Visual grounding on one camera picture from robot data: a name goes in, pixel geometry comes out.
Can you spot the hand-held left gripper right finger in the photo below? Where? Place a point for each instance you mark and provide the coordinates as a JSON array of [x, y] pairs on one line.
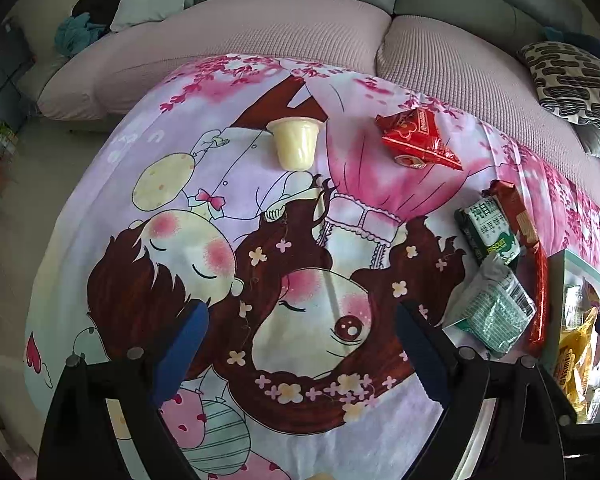
[[425, 355]]

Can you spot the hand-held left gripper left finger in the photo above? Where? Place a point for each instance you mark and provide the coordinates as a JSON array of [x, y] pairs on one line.
[[180, 355]]

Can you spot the yellow bread packet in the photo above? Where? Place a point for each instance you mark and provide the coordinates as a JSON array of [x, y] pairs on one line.
[[575, 355]]

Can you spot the teal cardboard box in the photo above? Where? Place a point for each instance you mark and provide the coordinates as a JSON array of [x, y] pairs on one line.
[[554, 300]]

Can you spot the red gold snack packet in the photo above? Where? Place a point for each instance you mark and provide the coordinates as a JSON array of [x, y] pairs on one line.
[[540, 300]]

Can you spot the silver green biscuit packet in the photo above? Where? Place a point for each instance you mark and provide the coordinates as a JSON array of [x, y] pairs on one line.
[[495, 310]]

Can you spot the dark green biscuit packet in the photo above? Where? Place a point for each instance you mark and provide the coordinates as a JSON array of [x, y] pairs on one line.
[[485, 232]]

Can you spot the dark red biscuit packet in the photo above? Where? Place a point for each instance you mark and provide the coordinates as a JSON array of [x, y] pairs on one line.
[[512, 210]]

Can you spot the red triangular snack packet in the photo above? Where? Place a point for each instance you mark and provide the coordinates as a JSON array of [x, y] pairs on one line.
[[415, 140]]

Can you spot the cream pudding cup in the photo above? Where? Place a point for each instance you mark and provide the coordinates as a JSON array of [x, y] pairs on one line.
[[292, 145]]

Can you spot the printed cartoon blanket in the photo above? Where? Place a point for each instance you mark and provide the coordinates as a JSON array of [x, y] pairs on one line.
[[290, 240]]

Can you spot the black white patterned pillow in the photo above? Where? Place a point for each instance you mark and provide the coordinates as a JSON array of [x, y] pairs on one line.
[[570, 85]]

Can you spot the dark blue cloth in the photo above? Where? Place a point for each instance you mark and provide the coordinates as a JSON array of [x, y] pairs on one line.
[[580, 40]]

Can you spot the dark storage cabinet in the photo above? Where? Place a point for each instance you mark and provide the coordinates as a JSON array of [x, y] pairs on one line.
[[12, 70]]

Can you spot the pink ribbed sofa cover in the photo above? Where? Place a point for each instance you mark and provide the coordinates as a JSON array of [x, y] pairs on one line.
[[255, 30]]

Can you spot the dark clothes pile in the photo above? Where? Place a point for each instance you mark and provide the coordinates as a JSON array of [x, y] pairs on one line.
[[97, 5]]

